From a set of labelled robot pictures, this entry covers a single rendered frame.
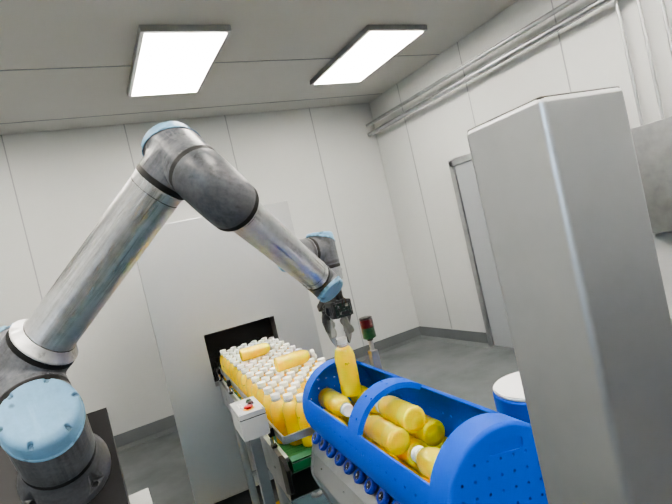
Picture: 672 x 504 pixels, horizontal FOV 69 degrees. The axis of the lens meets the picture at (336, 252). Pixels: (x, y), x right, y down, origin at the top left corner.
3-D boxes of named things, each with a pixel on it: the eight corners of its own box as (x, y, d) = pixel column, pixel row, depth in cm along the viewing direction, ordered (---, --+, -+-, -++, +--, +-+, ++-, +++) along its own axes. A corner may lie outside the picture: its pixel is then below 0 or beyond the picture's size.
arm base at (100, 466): (16, 530, 102) (3, 511, 96) (19, 447, 115) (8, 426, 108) (114, 498, 110) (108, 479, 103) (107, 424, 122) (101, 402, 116)
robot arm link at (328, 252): (297, 236, 160) (319, 232, 166) (306, 273, 160) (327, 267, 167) (316, 231, 153) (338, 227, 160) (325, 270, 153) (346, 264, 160)
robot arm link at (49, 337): (-24, 428, 99) (190, 134, 91) (-45, 368, 108) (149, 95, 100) (48, 423, 113) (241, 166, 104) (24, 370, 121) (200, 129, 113)
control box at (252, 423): (244, 443, 177) (238, 415, 177) (235, 427, 195) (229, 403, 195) (270, 433, 181) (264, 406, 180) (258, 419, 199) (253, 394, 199)
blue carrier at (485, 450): (456, 596, 88) (441, 438, 89) (305, 445, 169) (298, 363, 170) (572, 549, 99) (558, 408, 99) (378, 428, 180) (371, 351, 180)
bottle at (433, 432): (437, 452, 127) (402, 432, 144) (451, 429, 129) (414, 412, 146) (419, 438, 125) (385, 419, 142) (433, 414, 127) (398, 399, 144)
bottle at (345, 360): (340, 392, 168) (330, 341, 165) (360, 387, 169) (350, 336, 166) (343, 400, 161) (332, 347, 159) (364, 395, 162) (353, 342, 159)
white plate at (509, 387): (565, 401, 142) (566, 405, 142) (592, 368, 162) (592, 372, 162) (478, 396, 161) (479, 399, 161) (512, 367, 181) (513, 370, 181)
